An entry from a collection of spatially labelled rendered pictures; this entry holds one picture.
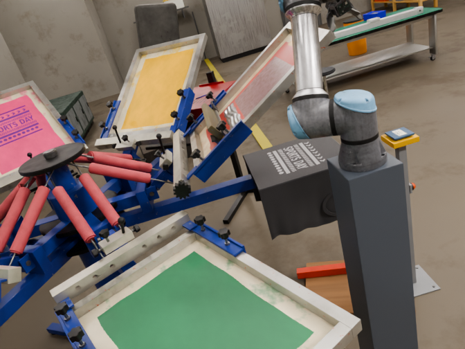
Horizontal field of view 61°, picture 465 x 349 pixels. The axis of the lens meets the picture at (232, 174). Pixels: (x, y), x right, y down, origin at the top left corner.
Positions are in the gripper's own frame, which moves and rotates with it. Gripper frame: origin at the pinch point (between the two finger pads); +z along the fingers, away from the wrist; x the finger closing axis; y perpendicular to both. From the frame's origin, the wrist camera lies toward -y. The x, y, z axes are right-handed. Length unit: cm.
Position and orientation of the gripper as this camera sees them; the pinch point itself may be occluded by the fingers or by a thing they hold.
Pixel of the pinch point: (347, 29)
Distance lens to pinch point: 198.5
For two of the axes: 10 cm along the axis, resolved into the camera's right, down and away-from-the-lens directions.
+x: 8.4, -5.3, -1.1
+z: 5.2, 7.4, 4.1
